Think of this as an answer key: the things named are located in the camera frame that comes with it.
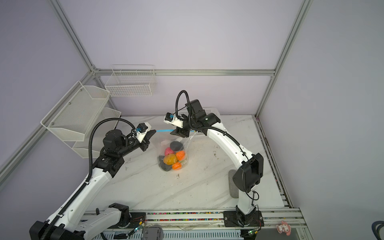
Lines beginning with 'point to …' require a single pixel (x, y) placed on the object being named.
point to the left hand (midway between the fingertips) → (153, 130)
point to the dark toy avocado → (176, 146)
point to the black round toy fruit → (163, 166)
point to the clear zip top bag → (166, 143)
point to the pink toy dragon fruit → (168, 151)
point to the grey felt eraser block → (233, 190)
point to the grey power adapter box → (152, 232)
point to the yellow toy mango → (170, 159)
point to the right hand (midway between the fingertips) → (171, 125)
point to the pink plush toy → (284, 227)
